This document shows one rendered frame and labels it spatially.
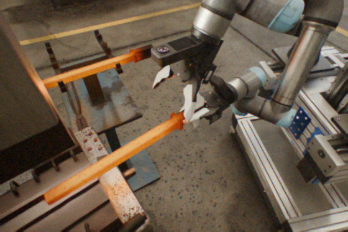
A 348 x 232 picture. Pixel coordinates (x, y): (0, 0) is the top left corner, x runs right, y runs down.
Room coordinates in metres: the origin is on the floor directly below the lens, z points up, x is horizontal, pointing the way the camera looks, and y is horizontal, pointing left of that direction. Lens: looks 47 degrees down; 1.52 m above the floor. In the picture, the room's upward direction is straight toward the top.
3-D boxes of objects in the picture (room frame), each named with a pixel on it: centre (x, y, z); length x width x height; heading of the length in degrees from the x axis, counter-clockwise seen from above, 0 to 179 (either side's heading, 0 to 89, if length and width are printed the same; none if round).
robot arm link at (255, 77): (0.61, -0.25, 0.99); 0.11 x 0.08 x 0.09; 127
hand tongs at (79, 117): (0.83, 0.54, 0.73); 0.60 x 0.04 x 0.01; 28
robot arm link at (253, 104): (0.60, -0.27, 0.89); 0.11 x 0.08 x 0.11; 58
